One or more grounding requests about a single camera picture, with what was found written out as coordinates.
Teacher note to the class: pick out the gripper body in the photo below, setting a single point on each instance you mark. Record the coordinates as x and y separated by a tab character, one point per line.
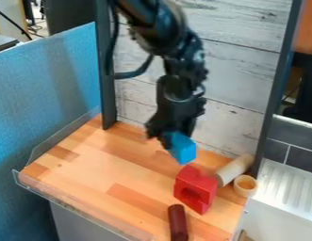
177	109

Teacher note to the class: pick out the blue block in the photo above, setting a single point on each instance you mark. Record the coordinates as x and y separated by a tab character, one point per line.
184	150

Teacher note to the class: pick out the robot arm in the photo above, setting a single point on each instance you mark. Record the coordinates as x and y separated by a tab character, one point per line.
162	28

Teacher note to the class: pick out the long wooden cylinder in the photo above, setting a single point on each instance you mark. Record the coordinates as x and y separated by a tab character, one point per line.
233	171

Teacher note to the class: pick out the dark red cylinder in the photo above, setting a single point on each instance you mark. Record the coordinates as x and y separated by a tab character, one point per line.
178	223

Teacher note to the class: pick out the red arch block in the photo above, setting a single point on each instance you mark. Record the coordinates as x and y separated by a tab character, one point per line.
196	188

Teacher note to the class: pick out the white toy sink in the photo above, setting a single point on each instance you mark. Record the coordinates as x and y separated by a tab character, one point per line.
284	200

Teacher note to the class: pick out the grey frame post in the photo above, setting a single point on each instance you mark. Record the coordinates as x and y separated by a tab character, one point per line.
107	78
276	88

